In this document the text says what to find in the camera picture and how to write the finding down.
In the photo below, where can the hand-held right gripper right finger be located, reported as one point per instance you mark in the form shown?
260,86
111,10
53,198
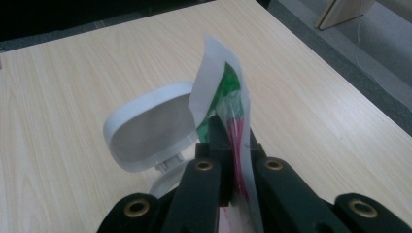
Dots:
258,147

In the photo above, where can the pink printed sugar bag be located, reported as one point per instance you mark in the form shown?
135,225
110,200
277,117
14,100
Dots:
220,74

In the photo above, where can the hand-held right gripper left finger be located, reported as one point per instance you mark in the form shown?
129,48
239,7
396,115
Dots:
218,155

